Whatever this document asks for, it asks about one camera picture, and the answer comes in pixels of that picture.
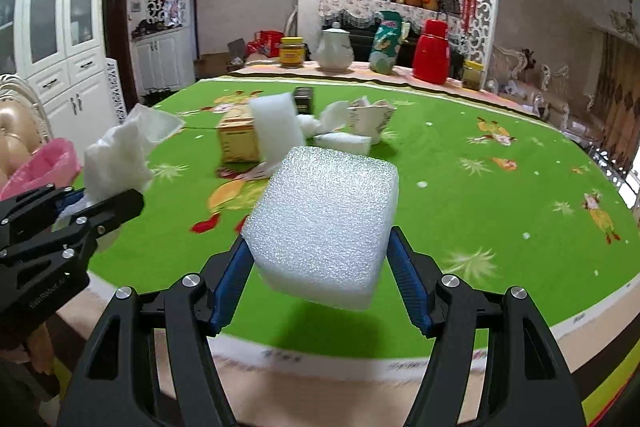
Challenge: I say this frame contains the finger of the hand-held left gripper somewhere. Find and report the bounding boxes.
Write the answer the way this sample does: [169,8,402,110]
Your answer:
[0,183,88,233]
[0,188,146,269]

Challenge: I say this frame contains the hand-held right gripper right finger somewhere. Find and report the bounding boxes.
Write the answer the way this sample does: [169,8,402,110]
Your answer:
[385,226,571,427]

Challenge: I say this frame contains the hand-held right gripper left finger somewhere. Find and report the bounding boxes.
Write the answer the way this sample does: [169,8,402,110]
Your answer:
[70,237,256,427]

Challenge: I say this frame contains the pink bagged waste bin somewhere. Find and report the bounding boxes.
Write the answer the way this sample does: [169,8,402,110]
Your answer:
[0,137,83,202]

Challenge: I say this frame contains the yellow box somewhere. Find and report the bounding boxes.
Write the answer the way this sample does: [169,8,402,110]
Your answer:
[217,117,261,165]

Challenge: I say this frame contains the small white foam block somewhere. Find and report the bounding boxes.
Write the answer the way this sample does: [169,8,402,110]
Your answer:
[313,132,372,156]

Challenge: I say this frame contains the crushed paper cup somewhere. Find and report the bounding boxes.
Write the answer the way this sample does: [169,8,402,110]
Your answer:
[346,96,397,145]

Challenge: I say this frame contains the black box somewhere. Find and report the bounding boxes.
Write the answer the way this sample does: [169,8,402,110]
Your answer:
[292,87,316,115]

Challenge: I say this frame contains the beige leather chair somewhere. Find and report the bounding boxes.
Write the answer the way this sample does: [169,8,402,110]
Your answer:
[0,74,56,188]

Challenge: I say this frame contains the green printed tablecloth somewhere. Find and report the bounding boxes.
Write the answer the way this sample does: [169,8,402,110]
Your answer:
[70,77,640,358]

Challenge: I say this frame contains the white fretwork panel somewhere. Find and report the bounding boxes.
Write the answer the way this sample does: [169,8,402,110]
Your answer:
[106,57,138,125]

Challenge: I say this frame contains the low white cabinet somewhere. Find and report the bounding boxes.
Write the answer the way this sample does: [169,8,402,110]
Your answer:
[132,29,196,95]

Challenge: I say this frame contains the cardboard box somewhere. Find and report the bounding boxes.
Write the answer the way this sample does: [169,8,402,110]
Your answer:
[194,53,231,80]

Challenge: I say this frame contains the dark wooden door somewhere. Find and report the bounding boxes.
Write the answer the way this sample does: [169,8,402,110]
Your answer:
[102,0,138,98]

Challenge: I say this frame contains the tall white cabinet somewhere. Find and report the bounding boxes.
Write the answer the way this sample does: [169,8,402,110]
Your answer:
[0,0,126,142]

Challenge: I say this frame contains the grey open box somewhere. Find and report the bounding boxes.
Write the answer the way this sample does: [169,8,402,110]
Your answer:
[227,38,251,68]

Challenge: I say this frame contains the small yellow lid jar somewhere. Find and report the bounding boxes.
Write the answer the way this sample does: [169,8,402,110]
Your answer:
[461,60,486,90]

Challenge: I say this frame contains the red thermos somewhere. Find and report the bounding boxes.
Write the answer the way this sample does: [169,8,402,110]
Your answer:
[412,19,452,85]

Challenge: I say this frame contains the red gift box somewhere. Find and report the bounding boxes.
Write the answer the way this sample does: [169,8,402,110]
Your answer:
[257,29,286,58]

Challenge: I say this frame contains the cream carved sofa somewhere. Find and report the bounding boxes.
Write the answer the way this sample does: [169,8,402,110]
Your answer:
[535,62,596,132]
[487,44,546,105]

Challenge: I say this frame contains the large yellow lid jar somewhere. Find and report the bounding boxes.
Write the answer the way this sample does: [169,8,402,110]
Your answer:
[278,37,307,68]

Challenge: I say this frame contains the black piano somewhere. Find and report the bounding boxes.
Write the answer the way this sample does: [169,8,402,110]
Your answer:
[345,24,431,62]

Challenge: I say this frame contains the white teapot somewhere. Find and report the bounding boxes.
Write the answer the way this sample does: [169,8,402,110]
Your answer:
[316,22,357,72]

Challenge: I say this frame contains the lace piano cloth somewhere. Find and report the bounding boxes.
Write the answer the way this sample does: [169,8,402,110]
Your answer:
[319,0,461,32]

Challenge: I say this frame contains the brown patterned curtain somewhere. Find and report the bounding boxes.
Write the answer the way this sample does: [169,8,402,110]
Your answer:
[590,29,640,168]

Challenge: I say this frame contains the chandelier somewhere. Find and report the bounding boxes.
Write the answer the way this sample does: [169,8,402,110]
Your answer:
[607,0,640,40]

